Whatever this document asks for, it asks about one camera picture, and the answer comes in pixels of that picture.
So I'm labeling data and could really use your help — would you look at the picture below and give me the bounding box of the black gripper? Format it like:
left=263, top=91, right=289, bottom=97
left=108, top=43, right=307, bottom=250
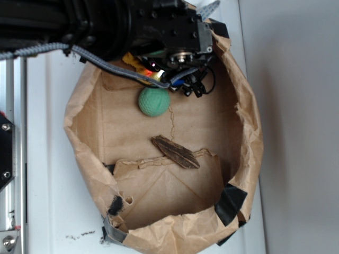
left=130, top=1, right=213, bottom=97

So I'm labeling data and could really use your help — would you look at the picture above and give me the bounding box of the aluminium frame rail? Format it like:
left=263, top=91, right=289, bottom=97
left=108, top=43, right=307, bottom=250
left=1, top=58, right=28, bottom=253

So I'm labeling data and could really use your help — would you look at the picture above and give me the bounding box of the white flat ribbon cable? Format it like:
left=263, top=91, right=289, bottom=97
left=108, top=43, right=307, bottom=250
left=195, top=0, right=221, bottom=21

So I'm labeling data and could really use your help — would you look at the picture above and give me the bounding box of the dark wood bark piece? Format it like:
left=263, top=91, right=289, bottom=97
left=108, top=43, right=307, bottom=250
left=151, top=135, right=200, bottom=169

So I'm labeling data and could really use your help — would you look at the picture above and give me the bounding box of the white plastic tray base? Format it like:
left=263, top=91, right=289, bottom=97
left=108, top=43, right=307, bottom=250
left=25, top=0, right=269, bottom=254

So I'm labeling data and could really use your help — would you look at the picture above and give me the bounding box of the grey braided cable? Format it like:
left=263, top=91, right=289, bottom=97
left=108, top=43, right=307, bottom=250
left=0, top=42, right=202, bottom=89

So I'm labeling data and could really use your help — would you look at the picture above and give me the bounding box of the brown paper bag tray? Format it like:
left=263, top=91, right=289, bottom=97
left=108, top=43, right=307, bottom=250
left=63, top=15, right=264, bottom=254

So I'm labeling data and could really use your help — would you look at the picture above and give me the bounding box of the yellow microfibre cloth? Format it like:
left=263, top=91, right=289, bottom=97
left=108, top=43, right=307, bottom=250
left=122, top=52, right=163, bottom=81

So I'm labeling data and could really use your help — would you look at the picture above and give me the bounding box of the green dimpled ball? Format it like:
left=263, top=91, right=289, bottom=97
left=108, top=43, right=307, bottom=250
left=138, top=88, right=171, bottom=117

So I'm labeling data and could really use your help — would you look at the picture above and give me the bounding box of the black metal corner bracket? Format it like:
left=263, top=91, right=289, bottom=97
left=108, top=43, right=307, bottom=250
left=0, top=113, right=14, bottom=191

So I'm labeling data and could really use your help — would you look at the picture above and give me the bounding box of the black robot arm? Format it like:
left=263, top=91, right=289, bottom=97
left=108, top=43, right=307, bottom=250
left=1, top=1, right=212, bottom=97

